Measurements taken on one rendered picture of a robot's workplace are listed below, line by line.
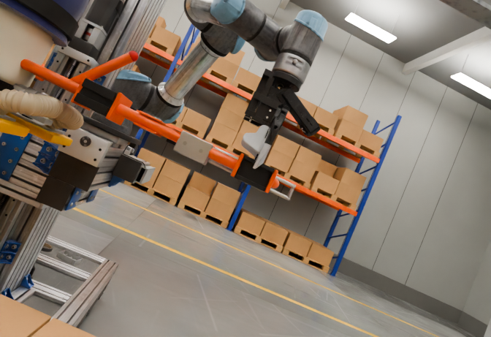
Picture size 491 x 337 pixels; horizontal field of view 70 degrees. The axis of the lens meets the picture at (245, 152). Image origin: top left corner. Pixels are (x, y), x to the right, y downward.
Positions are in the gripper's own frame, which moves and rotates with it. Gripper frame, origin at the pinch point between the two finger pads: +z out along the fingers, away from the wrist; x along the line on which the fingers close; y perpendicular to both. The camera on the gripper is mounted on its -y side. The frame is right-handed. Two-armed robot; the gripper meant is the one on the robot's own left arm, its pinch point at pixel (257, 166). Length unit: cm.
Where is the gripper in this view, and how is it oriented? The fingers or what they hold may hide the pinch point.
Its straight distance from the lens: 74.7
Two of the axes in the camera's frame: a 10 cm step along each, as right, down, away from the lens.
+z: -4.1, 9.1, -0.8
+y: -9.1, -4.2, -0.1
